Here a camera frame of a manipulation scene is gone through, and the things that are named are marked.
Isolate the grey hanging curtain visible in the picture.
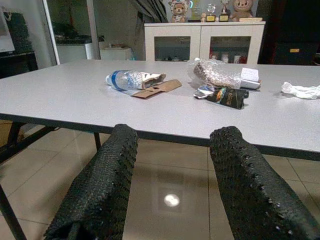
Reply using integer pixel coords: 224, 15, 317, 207
129, 0, 169, 24

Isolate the black snack wrapper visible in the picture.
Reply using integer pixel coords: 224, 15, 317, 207
205, 87, 250, 110

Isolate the white cabinet with glass doors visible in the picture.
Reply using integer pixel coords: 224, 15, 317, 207
144, 21, 266, 65

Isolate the flat tan book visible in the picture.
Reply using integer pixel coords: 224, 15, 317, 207
238, 16, 264, 23

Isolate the flat brown cardboard piece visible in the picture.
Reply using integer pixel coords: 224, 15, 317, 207
130, 79, 183, 100

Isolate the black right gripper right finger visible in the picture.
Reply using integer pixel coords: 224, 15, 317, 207
209, 125, 320, 240

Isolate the white sliding door frame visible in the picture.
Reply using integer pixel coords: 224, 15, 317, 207
41, 0, 61, 66

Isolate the clear glass trophy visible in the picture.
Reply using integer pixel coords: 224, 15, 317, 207
205, 3, 217, 23

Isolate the brown teddy bear plush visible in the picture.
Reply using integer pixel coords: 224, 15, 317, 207
167, 0, 189, 24

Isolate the crumpled white tissue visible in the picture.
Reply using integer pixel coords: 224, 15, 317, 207
280, 81, 320, 100

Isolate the clear bubble wrap bundle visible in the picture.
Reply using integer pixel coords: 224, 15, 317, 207
187, 57, 242, 90

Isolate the small white paper box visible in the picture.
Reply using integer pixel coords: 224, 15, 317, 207
239, 67, 262, 90

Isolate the silver foil wrapper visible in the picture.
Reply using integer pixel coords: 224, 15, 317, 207
193, 84, 216, 99

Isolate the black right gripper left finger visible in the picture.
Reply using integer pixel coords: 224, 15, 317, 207
43, 123, 140, 240

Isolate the gold cup trophy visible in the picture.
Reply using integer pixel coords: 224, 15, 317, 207
218, 0, 231, 22

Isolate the crushed clear plastic water bottle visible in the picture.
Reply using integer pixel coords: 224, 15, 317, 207
104, 69, 151, 93

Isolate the brown plush doll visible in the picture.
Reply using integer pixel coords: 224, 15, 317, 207
228, 0, 255, 22

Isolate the black metal table frame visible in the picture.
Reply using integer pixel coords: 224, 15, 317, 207
0, 121, 102, 240

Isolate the dark box with yellow label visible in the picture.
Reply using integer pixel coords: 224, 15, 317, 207
273, 41, 320, 66

